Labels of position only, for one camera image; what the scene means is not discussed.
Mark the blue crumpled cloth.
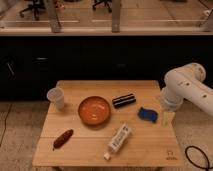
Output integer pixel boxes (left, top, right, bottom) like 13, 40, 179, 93
138, 107, 158, 122

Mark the black office chair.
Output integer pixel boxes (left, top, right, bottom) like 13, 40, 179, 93
19, 0, 45, 21
91, 0, 113, 14

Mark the black office chair right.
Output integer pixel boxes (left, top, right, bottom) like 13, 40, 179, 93
91, 0, 113, 14

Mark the black office chair left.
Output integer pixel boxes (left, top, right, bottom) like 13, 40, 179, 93
19, 0, 45, 21

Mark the wooden table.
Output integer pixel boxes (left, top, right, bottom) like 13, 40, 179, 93
33, 80, 183, 167

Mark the black cable loop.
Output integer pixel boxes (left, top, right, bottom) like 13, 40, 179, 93
184, 145, 213, 171

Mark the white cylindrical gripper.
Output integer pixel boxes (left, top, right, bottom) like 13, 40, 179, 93
160, 87, 182, 126

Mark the orange bowl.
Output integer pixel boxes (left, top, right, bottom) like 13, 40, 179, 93
78, 96, 111, 125

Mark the dark red pepper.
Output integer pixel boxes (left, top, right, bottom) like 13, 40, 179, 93
53, 129, 73, 149

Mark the white tube with cap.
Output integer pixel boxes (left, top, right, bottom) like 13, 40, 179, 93
104, 123, 131, 160

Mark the clear plastic cup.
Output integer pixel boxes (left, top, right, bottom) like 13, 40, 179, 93
47, 87, 64, 110

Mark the dark cabinet counter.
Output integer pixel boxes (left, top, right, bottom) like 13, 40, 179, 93
0, 35, 213, 101

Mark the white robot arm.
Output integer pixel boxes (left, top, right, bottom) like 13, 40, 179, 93
159, 63, 213, 126

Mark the black white striped package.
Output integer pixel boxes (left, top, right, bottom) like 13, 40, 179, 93
112, 94, 136, 108

